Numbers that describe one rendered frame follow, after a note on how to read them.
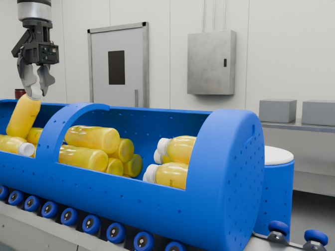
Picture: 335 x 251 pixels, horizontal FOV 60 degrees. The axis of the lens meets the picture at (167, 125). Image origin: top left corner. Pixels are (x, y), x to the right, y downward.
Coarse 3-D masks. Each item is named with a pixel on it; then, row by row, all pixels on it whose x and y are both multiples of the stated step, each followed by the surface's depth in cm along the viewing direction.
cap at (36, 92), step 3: (33, 87) 88; (36, 87) 89; (33, 90) 87; (36, 90) 88; (39, 90) 89; (33, 93) 86; (36, 93) 87; (39, 93) 88; (33, 96) 87; (36, 96) 87; (39, 96) 88
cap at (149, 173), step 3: (150, 165) 62; (153, 165) 62; (156, 165) 62; (147, 168) 62; (150, 168) 61; (153, 168) 61; (147, 171) 61; (150, 171) 61; (153, 171) 61; (147, 174) 61; (150, 174) 61; (147, 177) 61; (150, 177) 61; (147, 180) 62; (150, 180) 61; (153, 180) 61
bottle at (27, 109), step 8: (24, 96) 88; (16, 104) 89; (24, 104) 87; (32, 104) 88; (40, 104) 91; (16, 112) 89; (24, 112) 88; (32, 112) 89; (16, 120) 89; (24, 120) 90; (32, 120) 91; (8, 128) 92; (16, 128) 91; (24, 128) 92; (24, 136) 94
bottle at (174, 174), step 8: (160, 168) 59; (168, 168) 58; (176, 168) 57; (184, 168) 56; (160, 176) 58; (168, 176) 57; (176, 176) 56; (184, 176) 55; (168, 184) 57; (176, 184) 56; (184, 184) 54
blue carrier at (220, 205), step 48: (48, 144) 67; (144, 144) 86; (240, 144) 51; (48, 192) 71; (96, 192) 60; (144, 192) 53; (192, 192) 48; (240, 192) 53; (192, 240) 52; (240, 240) 55
